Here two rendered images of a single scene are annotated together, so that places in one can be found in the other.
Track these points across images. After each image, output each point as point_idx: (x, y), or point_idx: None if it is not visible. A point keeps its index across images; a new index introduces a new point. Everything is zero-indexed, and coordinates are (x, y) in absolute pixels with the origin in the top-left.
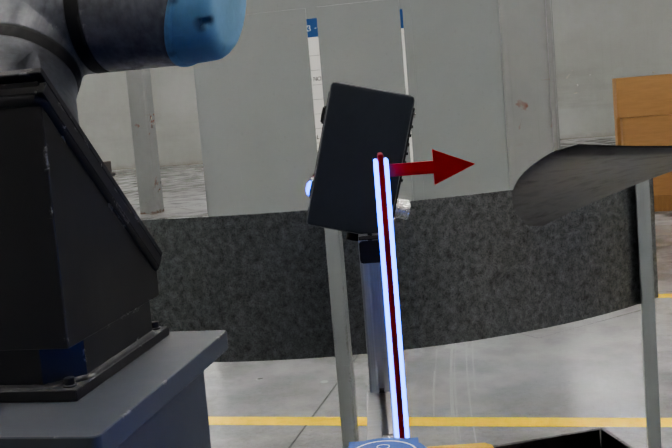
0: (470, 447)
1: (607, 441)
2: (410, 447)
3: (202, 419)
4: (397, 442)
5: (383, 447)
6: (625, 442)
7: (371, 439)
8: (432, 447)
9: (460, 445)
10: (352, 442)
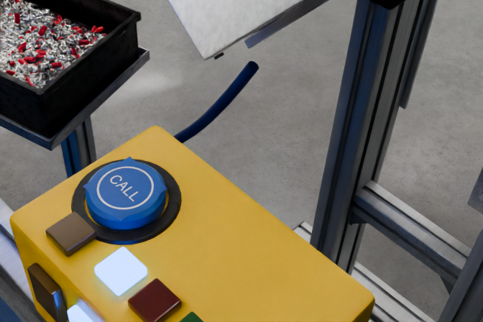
0: (151, 137)
1: None
2: (137, 171)
3: None
4: (121, 169)
5: (117, 180)
6: None
7: (95, 174)
8: (124, 149)
9: (141, 138)
10: (86, 185)
